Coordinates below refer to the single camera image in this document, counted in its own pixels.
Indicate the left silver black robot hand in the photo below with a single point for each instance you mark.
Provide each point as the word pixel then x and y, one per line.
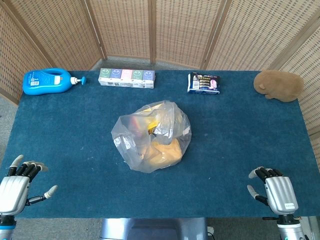
pixel 13 190

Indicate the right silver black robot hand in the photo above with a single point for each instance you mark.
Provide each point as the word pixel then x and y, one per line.
pixel 281 192

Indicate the brown plush toy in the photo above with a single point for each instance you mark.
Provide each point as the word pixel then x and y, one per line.
pixel 280 85

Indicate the wicker folding screen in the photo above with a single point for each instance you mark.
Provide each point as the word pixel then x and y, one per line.
pixel 125 27

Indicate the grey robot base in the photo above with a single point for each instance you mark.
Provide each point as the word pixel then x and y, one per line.
pixel 150 230

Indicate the blue pump bottle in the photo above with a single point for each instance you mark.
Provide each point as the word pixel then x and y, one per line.
pixel 42 82

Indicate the blue carpet table cover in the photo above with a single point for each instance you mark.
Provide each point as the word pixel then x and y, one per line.
pixel 225 150

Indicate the yellow plush toy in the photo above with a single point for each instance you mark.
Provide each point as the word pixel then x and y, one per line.
pixel 165 152

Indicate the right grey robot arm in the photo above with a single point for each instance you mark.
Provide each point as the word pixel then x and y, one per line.
pixel 290 228

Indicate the clear plastic bag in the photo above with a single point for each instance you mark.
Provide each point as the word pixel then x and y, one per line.
pixel 130 140

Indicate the multicolour tissue pack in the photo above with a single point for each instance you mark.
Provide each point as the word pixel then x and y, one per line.
pixel 126 78

